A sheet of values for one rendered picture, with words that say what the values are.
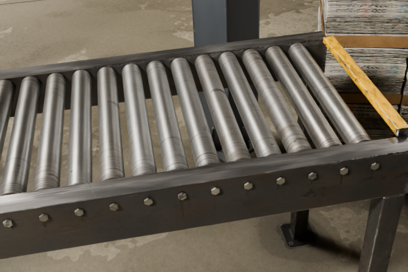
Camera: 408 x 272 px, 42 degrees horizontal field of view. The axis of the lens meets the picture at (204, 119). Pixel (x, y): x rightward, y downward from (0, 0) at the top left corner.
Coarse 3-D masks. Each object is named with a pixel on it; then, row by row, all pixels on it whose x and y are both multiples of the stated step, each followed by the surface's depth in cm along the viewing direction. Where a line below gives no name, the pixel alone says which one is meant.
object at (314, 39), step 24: (192, 48) 146; (216, 48) 145; (240, 48) 145; (264, 48) 145; (288, 48) 147; (312, 48) 148; (0, 72) 140; (24, 72) 139; (48, 72) 139; (72, 72) 139; (96, 72) 141; (120, 72) 142; (144, 72) 143; (168, 72) 144; (192, 72) 146; (96, 96) 145; (120, 96) 146
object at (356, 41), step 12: (336, 36) 181; (348, 36) 181; (360, 36) 180; (372, 36) 180; (384, 36) 179; (396, 36) 178; (348, 96) 194; (360, 96) 193; (384, 96) 192; (396, 96) 192
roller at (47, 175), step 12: (48, 84) 134; (60, 84) 134; (48, 96) 130; (60, 96) 130; (48, 108) 125; (60, 108) 126; (48, 120) 121; (60, 120) 123; (48, 132) 117; (60, 132) 119; (48, 144) 113; (60, 144) 116; (48, 156) 110; (60, 156) 113; (36, 168) 109; (48, 168) 107; (60, 168) 111; (36, 180) 105; (48, 180) 104
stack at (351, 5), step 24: (336, 0) 174; (360, 0) 173; (384, 0) 172; (336, 24) 179; (360, 24) 178; (384, 24) 177; (360, 48) 183; (384, 48) 182; (336, 72) 189; (384, 72) 186; (360, 120) 200
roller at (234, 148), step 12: (204, 60) 140; (204, 72) 136; (216, 72) 136; (204, 84) 132; (216, 84) 130; (216, 96) 126; (216, 108) 122; (228, 108) 122; (216, 120) 120; (228, 120) 118; (228, 132) 114; (240, 132) 116; (228, 144) 112; (240, 144) 111; (228, 156) 110; (240, 156) 107
